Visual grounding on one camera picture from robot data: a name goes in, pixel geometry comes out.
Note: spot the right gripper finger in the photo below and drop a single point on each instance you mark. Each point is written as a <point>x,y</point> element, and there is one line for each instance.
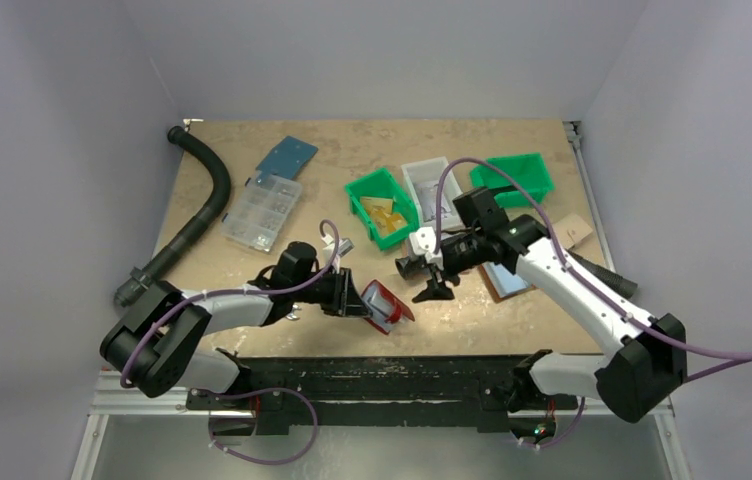
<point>448,280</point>
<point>435,290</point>

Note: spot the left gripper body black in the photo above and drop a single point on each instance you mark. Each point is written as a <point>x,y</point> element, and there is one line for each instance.
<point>324,290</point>

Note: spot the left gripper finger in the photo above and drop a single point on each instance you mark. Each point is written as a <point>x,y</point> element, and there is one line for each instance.
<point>345,312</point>
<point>350,294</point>

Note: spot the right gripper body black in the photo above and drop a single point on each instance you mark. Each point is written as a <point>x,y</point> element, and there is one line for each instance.
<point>434,270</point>

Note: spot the red leather card holder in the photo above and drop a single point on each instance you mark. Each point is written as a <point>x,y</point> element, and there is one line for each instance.
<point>385,310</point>

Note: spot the white plastic bin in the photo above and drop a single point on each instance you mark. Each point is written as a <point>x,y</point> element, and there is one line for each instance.
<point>421,180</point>

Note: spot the green bin with yellow items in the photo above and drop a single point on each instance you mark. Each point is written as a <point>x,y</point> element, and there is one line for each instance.
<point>385,209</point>

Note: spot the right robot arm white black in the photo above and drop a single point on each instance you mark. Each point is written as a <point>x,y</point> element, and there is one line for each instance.
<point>641,362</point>

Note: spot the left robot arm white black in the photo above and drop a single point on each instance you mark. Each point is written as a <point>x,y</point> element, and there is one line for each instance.
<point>155,345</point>

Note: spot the brown open card holder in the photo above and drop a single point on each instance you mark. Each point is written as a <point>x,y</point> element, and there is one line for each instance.
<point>501,283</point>

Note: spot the silver wrench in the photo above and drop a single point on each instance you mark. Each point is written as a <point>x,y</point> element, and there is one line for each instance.
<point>294,314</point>

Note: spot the clear compartment screw box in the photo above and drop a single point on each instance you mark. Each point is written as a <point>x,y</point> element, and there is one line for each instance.
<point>257,217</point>

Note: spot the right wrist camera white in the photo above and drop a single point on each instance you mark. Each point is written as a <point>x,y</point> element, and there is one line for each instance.
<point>422,243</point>

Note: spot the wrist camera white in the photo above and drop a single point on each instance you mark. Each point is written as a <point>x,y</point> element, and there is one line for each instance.
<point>334,250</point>
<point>422,243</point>

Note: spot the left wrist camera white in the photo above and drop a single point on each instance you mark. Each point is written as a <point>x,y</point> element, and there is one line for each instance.
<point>334,250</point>

